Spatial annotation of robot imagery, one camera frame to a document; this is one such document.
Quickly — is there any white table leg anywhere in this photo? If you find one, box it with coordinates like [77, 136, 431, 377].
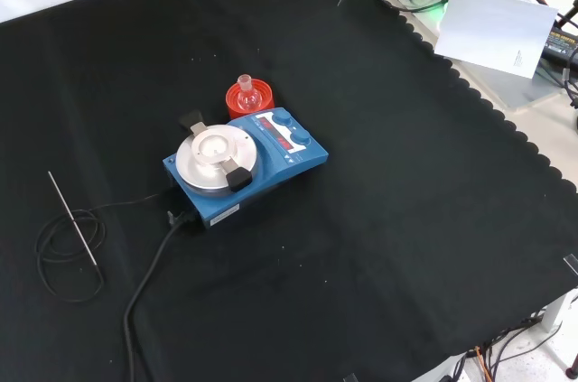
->
[540, 287, 578, 333]

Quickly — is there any thin metal probe rod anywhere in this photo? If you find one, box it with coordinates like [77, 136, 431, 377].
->
[47, 170, 98, 266]

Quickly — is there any thick black power cable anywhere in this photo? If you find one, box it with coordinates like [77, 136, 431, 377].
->
[123, 210, 196, 382]

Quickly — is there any thin black probe cable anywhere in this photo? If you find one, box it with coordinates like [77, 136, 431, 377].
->
[35, 193, 161, 303]

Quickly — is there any pale board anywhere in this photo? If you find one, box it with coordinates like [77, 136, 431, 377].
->
[433, 0, 560, 80]

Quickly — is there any black power adapter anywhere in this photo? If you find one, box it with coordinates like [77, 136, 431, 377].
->
[540, 25, 578, 68]

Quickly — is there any black cloth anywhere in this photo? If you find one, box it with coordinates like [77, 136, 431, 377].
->
[0, 0, 578, 382]

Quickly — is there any clear round-bottom flask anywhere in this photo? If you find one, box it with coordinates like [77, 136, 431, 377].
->
[236, 74, 263, 114]

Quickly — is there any red flask ring stand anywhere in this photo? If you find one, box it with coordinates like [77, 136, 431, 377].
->
[225, 78, 276, 121]

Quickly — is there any heater with blue base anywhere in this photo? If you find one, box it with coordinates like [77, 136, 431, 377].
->
[162, 107, 330, 230]

